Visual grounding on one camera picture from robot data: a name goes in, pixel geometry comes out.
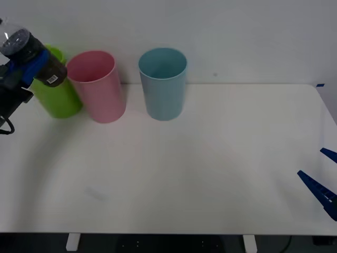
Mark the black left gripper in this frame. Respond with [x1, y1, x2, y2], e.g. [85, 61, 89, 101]
[0, 49, 51, 120]

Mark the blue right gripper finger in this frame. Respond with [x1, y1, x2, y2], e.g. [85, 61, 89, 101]
[320, 148, 337, 164]
[297, 170, 337, 222]

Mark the clear bottle with black label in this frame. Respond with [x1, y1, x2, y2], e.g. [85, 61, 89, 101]
[0, 17, 68, 87]

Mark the yellow-green plastic bin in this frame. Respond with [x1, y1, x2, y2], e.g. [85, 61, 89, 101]
[29, 44, 84, 119]

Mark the pink plastic bin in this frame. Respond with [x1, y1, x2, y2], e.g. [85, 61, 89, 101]
[65, 50, 127, 124]

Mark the white table leg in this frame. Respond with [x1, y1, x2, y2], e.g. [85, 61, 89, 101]
[242, 234, 257, 253]
[65, 233, 81, 251]

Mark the pale blue plastic bin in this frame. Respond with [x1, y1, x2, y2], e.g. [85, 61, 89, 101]
[138, 47, 188, 121]

